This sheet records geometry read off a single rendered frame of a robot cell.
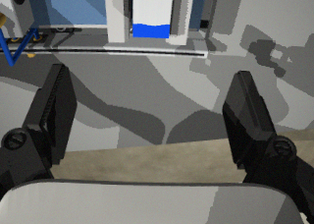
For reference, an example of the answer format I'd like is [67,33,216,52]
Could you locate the grey block with blue end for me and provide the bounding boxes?
[132,0,173,38]

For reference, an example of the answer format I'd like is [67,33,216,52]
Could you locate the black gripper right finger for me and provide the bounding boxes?
[222,71,314,224]

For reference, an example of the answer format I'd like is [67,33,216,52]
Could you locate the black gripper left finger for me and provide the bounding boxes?
[0,64,78,201]

